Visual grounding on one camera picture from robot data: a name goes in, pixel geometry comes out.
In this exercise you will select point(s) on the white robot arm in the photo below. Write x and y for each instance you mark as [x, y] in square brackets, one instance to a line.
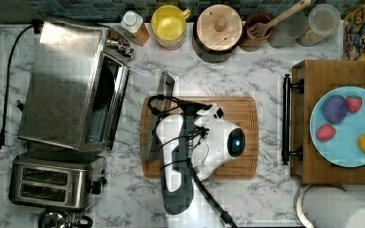
[193, 145]

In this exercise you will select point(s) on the stainless steel toaster oven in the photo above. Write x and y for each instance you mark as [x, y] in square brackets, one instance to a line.
[77, 86]

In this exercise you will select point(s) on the bamboo cutting board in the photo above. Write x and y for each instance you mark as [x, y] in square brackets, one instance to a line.
[241, 111]

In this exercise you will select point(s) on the black canister with wooden lid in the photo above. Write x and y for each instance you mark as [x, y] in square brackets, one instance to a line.
[216, 33]

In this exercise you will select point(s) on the brown utensil holder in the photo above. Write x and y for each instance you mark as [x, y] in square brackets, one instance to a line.
[253, 39]

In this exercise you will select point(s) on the white capped bottle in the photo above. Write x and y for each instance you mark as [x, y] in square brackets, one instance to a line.
[134, 26]

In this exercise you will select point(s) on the frosted plastic container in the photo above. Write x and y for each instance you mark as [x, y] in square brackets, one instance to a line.
[287, 31]

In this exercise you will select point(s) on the wooden drawer box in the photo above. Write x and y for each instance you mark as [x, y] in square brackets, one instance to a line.
[310, 80]

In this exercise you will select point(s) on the stainless steel two-slot toaster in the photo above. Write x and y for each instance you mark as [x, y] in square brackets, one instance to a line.
[61, 180]

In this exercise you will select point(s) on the red toy strawberry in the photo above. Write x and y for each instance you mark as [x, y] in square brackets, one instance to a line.
[354, 103]
[325, 133]

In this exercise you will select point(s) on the purple toy fruit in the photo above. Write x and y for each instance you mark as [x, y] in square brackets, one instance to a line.
[334, 109]

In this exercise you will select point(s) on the light blue plate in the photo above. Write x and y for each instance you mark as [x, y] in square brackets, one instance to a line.
[342, 149]

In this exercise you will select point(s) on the shiny metal kettle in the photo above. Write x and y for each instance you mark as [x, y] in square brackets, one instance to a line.
[63, 219]

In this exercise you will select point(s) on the clear cereal jar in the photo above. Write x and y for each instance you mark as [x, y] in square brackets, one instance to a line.
[323, 21]

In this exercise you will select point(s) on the white paper towel roll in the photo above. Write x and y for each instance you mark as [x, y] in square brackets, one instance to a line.
[329, 207]

